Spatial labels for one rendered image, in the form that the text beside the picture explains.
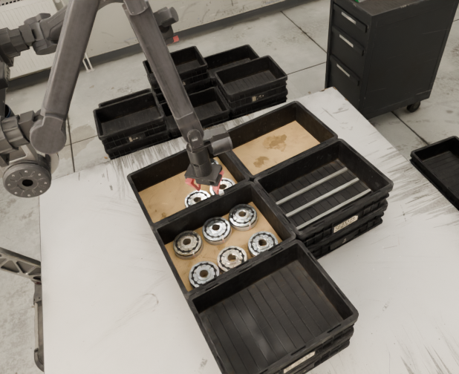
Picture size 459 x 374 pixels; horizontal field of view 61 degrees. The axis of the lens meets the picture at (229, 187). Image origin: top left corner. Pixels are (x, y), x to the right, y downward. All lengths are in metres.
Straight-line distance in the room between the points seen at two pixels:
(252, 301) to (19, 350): 1.56
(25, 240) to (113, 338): 1.57
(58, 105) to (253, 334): 0.82
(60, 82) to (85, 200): 1.00
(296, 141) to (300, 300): 0.73
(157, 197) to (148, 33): 0.80
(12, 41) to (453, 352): 1.66
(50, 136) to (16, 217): 2.14
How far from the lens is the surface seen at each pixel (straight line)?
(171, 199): 1.57
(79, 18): 0.94
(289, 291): 1.30
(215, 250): 1.39
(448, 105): 3.42
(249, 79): 2.73
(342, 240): 1.50
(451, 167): 2.53
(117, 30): 4.28
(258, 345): 1.23
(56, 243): 1.81
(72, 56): 0.96
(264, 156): 1.66
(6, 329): 2.63
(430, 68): 3.05
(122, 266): 1.62
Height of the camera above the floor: 1.99
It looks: 48 degrees down
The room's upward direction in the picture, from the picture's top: 11 degrees counter-clockwise
